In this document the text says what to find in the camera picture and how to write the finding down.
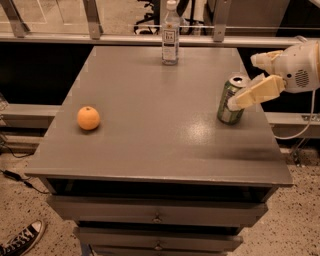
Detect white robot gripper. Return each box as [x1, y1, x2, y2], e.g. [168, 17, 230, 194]
[232, 40, 319, 109]

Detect green soda can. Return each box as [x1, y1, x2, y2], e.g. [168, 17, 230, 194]
[217, 74, 249, 125]

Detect metal glass railing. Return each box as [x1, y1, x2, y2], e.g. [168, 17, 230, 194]
[0, 0, 320, 48]

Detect black office chair base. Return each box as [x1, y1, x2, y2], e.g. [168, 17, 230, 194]
[133, 0, 204, 35]

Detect clear plastic water bottle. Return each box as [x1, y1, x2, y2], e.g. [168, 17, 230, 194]
[162, 0, 180, 65]

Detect grey drawer cabinet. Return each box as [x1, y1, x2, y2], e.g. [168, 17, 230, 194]
[27, 46, 292, 256]

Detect upper grey drawer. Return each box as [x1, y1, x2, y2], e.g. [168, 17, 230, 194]
[48, 195, 268, 228]

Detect grey drawer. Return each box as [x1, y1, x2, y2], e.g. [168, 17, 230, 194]
[48, 195, 268, 228]
[74, 227, 242, 252]

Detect orange fruit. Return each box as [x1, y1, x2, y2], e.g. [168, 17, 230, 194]
[77, 106, 100, 130]

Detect lower grey drawer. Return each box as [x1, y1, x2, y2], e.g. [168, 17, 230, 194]
[74, 227, 242, 252]

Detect black white sneaker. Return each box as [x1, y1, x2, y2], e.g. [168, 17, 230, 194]
[0, 220, 46, 256]

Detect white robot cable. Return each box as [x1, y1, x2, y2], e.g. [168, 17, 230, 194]
[273, 89, 317, 141]

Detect black floor cable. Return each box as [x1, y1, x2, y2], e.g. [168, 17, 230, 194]
[0, 143, 50, 195]

